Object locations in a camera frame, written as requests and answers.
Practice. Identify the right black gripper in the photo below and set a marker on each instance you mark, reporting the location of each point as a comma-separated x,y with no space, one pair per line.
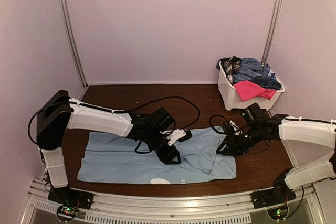
233,148

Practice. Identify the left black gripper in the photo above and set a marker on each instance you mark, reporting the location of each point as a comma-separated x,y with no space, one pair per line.
172,153

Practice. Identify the light blue printed t-shirt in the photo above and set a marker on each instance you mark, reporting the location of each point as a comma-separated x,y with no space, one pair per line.
111,159

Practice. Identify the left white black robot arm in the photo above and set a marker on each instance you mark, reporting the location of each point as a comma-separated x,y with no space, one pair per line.
62,112

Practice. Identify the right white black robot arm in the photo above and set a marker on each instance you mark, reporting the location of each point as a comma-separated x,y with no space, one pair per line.
284,127

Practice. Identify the white plastic laundry basket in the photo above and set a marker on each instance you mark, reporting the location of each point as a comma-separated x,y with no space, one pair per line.
233,100

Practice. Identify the pink garment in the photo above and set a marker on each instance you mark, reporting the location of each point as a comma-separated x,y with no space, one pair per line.
247,90

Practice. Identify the navy blue garment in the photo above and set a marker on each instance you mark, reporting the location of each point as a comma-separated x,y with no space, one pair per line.
266,82

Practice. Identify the dark plaid shirt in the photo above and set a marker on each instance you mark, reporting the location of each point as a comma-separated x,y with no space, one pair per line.
230,66

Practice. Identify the blue dotted shirt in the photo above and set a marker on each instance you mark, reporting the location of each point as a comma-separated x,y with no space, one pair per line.
250,68

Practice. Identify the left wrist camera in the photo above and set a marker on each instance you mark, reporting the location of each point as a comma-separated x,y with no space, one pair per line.
179,135

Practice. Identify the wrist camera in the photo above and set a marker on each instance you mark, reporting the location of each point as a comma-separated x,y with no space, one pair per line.
231,127
179,135

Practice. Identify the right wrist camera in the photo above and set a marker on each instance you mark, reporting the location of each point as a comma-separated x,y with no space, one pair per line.
231,127

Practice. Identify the front aluminium frame rail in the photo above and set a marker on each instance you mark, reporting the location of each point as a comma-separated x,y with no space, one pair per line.
230,208

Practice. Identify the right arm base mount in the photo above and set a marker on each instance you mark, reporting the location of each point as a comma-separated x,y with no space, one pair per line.
275,201

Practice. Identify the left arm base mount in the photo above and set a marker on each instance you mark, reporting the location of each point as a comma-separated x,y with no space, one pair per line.
71,202

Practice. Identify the right aluminium frame post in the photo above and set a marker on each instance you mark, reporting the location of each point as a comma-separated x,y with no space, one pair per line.
276,10

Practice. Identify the aluminium frame post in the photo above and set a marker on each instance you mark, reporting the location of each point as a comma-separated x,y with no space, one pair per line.
72,42
276,10

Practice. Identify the left aluminium frame post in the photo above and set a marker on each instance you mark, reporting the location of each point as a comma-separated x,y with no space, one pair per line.
72,42

